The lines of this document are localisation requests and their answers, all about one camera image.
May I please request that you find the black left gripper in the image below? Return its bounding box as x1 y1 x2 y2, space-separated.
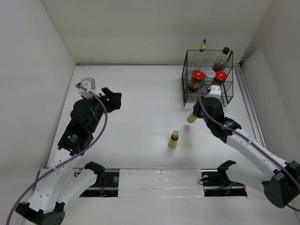
84 88 120 133

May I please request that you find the small yellow bottle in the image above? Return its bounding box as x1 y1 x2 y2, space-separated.
187 112 197 123
168 130 179 148

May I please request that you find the red lid jar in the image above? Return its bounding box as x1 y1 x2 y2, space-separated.
212 70 228 86
187 70 205 92

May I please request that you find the silver shaker can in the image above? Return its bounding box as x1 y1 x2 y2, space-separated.
202 69 216 88

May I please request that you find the tall dark sauce bottle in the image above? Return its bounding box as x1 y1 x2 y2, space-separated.
212 47 230 72

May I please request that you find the clear glass oil dispenser bottle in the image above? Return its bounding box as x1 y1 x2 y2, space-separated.
191 39 207 69

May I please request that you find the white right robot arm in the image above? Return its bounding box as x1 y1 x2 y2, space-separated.
193 97 300 209

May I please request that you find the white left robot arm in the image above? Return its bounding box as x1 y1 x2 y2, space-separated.
13 87 122 225

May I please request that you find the white foam block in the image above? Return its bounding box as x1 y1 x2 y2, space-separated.
118 169 204 198

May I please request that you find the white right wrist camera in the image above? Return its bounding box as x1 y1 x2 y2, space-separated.
206 85 221 98

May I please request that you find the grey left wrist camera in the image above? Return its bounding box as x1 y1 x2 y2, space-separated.
80 77 96 90

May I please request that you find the black wire basket rack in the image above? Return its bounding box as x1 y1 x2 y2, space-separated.
181 49 234 108

